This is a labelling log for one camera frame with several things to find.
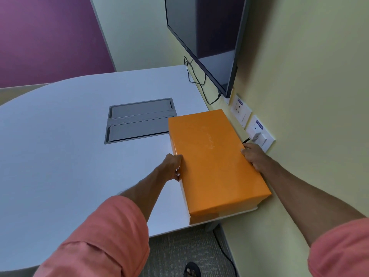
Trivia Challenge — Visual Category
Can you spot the person's left hand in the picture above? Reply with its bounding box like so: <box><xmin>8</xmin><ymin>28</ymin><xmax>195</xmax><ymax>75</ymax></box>
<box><xmin>158</xmin><ymin>154</ymin><xmax>184</xmax><ymax>182</ymax></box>

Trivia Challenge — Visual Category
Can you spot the person's right hand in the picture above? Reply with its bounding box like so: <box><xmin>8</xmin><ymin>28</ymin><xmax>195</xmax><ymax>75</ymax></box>
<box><xmin>241</xmin><ymin>143</ymin><xmax>270</xmax><ymax>173</ymax></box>

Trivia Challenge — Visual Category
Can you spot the orange rectangular box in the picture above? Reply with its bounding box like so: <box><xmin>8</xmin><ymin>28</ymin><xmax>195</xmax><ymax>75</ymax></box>
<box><xmin>168</xmin><ymin>109</ymin><xmax>272</xmax><ymax>225</ymax></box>

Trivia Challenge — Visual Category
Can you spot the person's right forearm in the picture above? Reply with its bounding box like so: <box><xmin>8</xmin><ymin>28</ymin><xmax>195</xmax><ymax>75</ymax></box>
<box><xmin>258</xmin><ymin>155</ymin><xmax>367</xmax><ymax>248</ymax></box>

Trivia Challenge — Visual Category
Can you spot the person's left forearm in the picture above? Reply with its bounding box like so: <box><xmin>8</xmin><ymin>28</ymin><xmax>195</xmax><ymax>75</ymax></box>
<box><xmin>116</xmin><ymin>167</ymin><xmax>168</xmax><ymax>225</ymax></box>

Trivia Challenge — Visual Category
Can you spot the white plug adapter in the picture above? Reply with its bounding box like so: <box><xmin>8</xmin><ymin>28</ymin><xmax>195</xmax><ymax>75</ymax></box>
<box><xmin>251</xmin><ymin>132</ymin><xmax>267</xmax><ymax>145</ymax></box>

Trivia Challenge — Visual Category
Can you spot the person's black sandal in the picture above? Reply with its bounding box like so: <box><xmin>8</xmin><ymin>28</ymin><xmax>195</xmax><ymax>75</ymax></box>
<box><xmin>183</xmin><ymin>262</ymin><xmax>202</xmax><ymax>277</ymax></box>

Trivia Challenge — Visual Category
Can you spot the pink left shirt sleeve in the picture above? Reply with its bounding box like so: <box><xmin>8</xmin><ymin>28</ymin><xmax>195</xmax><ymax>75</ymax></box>
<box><xmin>33</xmin><ymin>195</ymin><xmax>150</xmax><ymax>277</ymax></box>

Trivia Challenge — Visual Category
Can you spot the pink shirt sleeve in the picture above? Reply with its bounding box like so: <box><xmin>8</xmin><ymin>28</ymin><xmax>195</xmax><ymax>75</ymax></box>
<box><xmin>307</xmin><ymin>218</ymin><xmax>369</xmax><ymax>277</ymax></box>
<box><xmin>33</xmin><ymin>195</ymin><xmax>150</xmax><ymax>277</ymax></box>

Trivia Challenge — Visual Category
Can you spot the pink right shirt sleeve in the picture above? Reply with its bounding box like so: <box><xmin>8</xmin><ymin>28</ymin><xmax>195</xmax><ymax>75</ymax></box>
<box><xmin>307</xmin><ymin>218</ymin><xmax>369</xmax><ymax>277</ymax></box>

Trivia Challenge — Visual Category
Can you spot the white wall socket with plug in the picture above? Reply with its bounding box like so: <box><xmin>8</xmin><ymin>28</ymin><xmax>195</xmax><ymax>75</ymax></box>
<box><xmin>246</xmin><ymin>115</ymin><xmax>276</xmax><ymax>150</ymax></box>

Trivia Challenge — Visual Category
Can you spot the white wall socket plate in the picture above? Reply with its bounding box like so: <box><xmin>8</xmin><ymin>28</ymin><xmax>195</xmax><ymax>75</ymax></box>
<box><xmin>231</xmin><ymin>94</ymin><xmax>253</xmax><ymax>129</ymax></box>

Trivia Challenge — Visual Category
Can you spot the grey table cable hatch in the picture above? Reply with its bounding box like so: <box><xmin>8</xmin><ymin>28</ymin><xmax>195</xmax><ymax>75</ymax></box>
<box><xmin>104</xmin><ymin>98</ymin><xmax>177</xmax><ymax>145</ymax></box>

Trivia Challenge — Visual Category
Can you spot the black monitor cable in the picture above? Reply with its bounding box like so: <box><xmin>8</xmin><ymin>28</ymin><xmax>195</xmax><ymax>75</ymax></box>
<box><xmin>183</xmin><ymin>56</ymin><xmax>222</xmax><ymax>105</ymax></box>

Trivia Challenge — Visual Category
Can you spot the black floor cable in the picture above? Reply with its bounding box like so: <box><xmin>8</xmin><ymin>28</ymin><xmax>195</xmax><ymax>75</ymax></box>
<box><xmin>212</xmin><ymin>229</ymin><xmax>237</xmax><ymax>277</ymax></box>

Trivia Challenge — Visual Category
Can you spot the black wall-mounted monitor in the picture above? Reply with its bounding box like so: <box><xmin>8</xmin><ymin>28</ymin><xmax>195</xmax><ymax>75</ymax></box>
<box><xmin>164</xmin><ymin>0</ymin><xmax>252</xmax><ymax>99</ymax></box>

